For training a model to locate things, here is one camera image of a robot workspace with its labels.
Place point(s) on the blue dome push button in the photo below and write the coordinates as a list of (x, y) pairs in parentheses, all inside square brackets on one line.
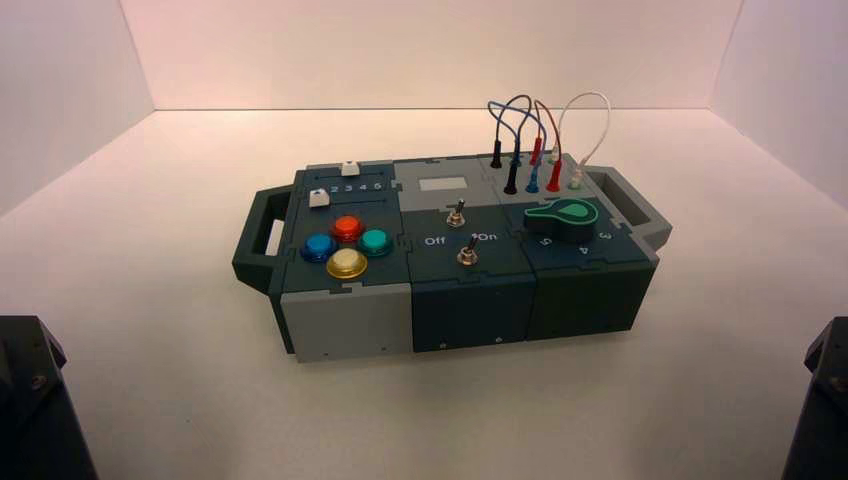
[(318, 247)]

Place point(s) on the small grey display screen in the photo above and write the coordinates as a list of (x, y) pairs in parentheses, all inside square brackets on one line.
[(442, 184)]

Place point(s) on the teal grey task board box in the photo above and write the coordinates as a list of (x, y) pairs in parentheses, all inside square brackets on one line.
[(344, 318)]

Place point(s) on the green dome push button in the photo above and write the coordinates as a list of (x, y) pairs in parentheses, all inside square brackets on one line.
[(376, 242)]

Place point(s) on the white slider knob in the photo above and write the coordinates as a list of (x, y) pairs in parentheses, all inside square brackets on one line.
[(319, 198), (349, 169)]

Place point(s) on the green black rotary knob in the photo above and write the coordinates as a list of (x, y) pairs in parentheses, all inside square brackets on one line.
[(563, 218)]

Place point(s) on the red dome push button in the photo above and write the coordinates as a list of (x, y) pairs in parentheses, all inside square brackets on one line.
[(346, 228)]

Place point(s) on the yellow dome push button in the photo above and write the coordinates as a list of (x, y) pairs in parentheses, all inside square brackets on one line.
[(346, 264)]

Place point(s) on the metal toggle switch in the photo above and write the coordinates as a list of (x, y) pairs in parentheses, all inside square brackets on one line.
[(454, 215), (469, 254)]

